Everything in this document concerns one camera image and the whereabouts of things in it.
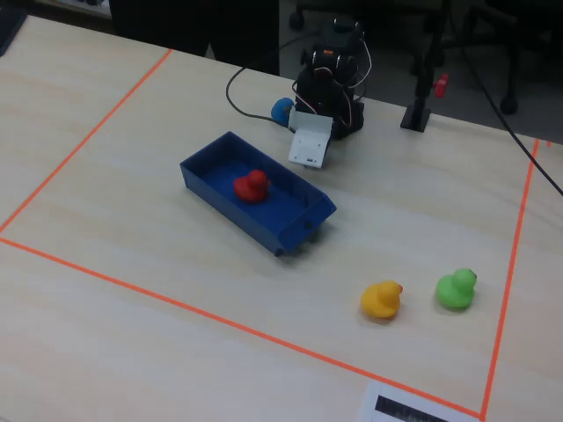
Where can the blue rubber duck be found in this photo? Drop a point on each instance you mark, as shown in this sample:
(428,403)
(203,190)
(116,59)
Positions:
(280,110)

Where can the black camera stand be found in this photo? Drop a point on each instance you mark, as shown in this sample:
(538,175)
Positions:
(415,116)

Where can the blue plastic bin box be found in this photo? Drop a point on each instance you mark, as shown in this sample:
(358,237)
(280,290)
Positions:
(286,211)

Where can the green rubber duck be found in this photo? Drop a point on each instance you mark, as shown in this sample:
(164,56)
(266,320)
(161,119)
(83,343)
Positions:
(455,292)

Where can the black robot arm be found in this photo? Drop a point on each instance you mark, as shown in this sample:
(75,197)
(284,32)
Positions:
(343,44)

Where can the black office chair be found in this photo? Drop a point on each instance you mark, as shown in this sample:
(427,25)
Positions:
(509,105)

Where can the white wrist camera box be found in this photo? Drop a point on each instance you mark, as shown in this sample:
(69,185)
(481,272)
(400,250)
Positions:
(308,145)

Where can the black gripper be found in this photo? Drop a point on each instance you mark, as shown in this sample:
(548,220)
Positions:
(348,121)

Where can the yellow rubber duck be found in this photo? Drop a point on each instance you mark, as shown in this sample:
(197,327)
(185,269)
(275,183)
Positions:
(380,301)

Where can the orange tape strip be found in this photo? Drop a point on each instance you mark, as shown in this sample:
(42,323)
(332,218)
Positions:
(513,264)
(206,315)
(88,137)

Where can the red rubber duck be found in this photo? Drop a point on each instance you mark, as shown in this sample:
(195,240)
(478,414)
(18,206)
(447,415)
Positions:
(250,189)

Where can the white paper with black bar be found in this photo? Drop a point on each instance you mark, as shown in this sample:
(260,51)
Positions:
(369,404)

